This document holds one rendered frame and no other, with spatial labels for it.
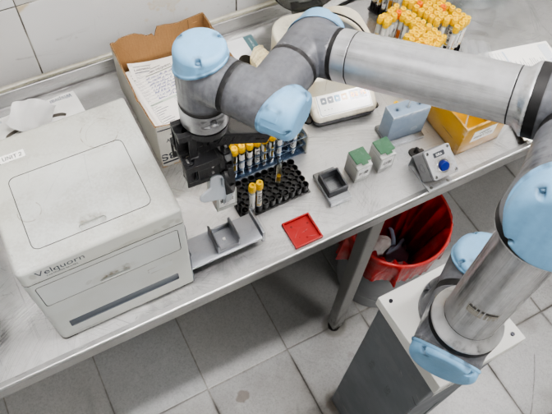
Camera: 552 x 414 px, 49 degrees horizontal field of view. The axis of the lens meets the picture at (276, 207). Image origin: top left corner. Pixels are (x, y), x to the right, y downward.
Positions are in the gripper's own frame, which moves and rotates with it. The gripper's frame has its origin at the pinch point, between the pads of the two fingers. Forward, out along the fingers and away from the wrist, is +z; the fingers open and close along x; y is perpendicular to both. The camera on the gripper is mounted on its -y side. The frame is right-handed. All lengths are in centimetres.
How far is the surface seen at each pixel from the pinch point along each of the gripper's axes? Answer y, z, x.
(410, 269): -55, 69, 9
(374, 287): -51, 90, 3
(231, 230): -1.9, 20.0, -0.9
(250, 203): -8.3, 19.8, -5.2
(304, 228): -17.7, 24.5, 3.3
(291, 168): -21.5, 22.2, -10.9
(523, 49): -97, 23, -20
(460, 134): -60, 18, 0
